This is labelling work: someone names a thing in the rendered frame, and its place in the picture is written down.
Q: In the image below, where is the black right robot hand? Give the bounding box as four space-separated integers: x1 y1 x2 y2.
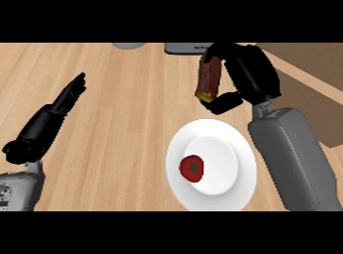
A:
200 43 283 116

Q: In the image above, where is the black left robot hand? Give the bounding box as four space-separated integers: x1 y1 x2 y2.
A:
2 72 88 166

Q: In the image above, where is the brown cardboard box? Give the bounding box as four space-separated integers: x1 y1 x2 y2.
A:
256 43 343 149

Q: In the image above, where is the white round plate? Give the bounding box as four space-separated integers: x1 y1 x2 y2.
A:
165 118 259 212

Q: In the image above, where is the dark grey flat appliance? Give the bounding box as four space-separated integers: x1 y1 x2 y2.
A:
163 43 216 56

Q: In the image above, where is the grey rounded object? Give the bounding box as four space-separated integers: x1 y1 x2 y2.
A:
112 43 147 51

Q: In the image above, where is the red tomato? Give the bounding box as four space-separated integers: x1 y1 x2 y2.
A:
180 154 208 184

